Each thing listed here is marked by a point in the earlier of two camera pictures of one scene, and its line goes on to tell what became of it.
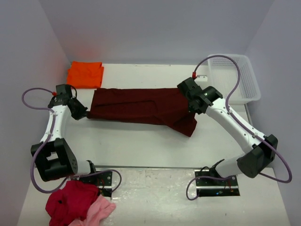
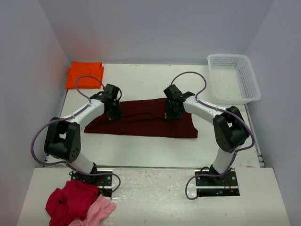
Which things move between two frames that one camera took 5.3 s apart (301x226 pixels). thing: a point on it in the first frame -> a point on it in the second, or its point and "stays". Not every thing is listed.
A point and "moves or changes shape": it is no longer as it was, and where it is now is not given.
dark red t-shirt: x=163 y=107 moves or changes shape
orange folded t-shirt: x=85 y=75 stays
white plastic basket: x=223 y=75 stays
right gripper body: x=193 y=107 -> x=171 y=112
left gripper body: x=80 y=111 -> x=115 y=111
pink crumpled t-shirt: x=99 y=211 stays
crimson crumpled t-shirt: x=71 y=204 stays
